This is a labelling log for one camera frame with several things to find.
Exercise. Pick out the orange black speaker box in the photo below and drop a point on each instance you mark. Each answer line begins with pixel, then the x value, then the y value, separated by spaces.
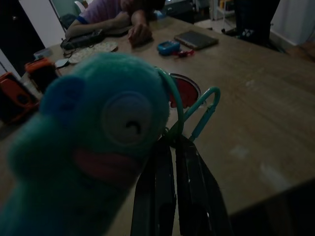
pixel 17 98
pixel 40 71

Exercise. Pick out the teal metal carabiner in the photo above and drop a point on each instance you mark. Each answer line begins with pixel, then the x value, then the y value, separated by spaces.
pixel 214 98

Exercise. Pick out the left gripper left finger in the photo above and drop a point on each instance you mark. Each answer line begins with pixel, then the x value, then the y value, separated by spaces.
pixel 157 196

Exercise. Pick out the small white card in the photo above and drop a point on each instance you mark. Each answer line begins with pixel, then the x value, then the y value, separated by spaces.
pixel 62 63

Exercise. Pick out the round red silver-rimmed disc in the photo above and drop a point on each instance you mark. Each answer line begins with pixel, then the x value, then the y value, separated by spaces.
pixel 188 91

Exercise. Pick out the black handheld game console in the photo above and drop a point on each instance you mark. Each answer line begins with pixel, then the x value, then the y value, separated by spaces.
pixel 81 39

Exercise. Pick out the sleeping person in pink shirt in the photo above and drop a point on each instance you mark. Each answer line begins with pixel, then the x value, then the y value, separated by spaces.
pixel 110 17

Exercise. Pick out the small blue digital device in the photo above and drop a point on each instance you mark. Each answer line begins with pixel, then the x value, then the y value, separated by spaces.
pixel 168 47

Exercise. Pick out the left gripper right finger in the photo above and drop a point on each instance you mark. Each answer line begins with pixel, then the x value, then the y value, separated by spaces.
pixel 197 196

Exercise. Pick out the standing person in black shorts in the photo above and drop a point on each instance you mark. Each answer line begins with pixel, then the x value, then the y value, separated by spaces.
pixel 251 22

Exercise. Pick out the single red wrapped candy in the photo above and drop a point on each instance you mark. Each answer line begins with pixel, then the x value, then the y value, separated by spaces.
pixel 184 53

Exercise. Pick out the round patterned white plate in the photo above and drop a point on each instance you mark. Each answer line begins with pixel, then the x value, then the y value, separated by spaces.
pixel 98 48

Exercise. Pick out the white storage rack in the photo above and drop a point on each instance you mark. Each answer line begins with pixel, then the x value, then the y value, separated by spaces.
pixel 225 14

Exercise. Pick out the black door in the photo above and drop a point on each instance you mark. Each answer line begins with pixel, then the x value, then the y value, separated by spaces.
pixel 14 37

